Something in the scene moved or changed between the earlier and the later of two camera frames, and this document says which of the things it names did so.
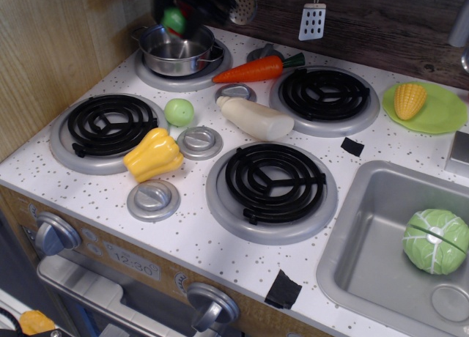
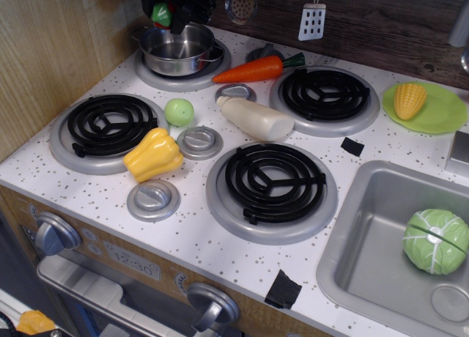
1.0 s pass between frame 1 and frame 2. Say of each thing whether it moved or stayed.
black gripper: moved
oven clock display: stayed
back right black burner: stayed
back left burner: stayed
